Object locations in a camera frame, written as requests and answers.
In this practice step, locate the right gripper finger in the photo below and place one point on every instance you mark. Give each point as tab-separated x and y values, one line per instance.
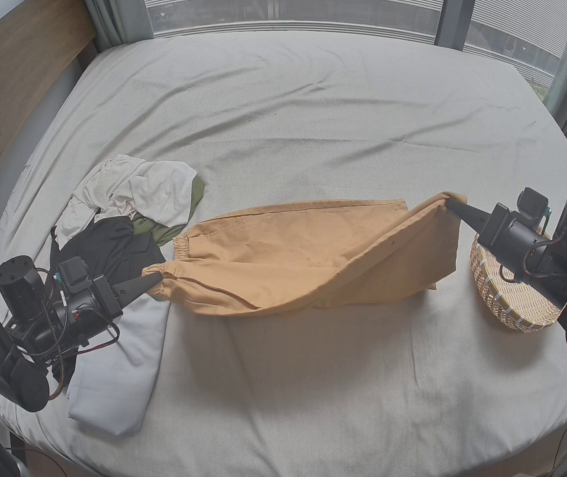
472	219

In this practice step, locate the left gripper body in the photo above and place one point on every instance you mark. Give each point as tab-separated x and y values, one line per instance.
99	306

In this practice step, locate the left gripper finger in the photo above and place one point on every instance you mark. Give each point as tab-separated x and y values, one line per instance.
134	291

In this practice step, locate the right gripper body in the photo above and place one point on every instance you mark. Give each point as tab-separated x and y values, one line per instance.
504	239

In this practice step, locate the tan shorts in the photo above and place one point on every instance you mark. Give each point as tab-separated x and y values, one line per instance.
288	246

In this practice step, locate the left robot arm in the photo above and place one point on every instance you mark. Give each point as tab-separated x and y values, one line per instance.
15	286

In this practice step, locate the black garment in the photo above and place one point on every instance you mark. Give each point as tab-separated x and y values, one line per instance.
104	251

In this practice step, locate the green garment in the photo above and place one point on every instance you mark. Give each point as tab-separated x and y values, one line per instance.
164	234

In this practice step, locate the round woven basket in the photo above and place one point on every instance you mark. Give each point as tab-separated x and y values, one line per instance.
512	306

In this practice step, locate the pale blue garment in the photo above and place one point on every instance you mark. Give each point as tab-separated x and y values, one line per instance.
114	380

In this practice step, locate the white garment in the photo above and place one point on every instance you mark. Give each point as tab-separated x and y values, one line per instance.
154	192

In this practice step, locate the bed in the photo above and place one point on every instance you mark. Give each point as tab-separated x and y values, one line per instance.
313	117

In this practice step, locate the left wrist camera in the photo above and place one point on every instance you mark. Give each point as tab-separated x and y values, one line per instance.
72	274

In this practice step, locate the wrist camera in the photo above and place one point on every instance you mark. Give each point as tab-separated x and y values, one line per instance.
532	201
72	274

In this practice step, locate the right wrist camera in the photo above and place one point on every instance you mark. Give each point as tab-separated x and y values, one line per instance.
532	201

